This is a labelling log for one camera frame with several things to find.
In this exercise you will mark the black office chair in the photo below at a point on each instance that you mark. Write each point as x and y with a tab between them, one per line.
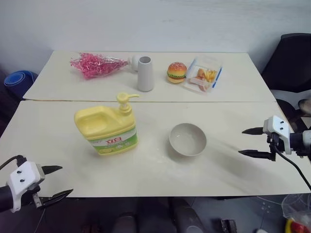
289	65

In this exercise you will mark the clear crumpled plastic bag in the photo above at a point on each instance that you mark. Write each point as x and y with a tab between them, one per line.
297	204

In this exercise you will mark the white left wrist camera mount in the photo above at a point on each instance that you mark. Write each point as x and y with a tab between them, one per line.
23	179

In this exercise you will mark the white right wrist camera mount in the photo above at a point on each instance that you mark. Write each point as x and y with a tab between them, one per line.
277	126

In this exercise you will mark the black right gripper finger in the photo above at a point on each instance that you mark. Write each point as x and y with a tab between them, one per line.
257	154
253	131

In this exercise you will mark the grey bowl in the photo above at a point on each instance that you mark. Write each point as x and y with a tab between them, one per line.
188	143

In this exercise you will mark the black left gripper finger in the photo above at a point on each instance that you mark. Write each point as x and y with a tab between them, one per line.
54	197
51	169

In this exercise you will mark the pink shredded paper bag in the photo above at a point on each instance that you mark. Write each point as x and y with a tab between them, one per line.
94	65

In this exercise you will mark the tall white vase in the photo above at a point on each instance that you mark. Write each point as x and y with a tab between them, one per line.
145	77

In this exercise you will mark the toy hamburger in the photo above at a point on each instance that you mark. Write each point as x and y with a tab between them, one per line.
177	72

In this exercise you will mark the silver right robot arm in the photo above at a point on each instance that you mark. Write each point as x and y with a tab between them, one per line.
300	142

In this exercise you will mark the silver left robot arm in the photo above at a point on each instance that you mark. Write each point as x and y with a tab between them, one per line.
5	199

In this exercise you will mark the toy french fries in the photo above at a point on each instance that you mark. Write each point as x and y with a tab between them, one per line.
211	75

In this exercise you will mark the clear plastic food box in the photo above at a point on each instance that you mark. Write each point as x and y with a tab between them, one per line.
194	85

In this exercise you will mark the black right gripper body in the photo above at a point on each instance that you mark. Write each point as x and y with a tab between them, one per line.
274	143

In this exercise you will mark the yellow detergent pump bottle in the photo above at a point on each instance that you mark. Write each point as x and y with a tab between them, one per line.
109	131

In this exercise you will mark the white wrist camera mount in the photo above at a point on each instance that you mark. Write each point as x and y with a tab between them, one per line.
277	126
23	179

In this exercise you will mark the red and yellow package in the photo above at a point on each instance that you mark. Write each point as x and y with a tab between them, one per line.
297	225

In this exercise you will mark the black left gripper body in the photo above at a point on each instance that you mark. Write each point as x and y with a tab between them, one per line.
39	197

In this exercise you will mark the small white round vase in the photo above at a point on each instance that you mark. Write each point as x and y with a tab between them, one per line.
134	63

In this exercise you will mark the toy fried chicken pieces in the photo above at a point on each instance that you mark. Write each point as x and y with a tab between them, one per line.
200	74

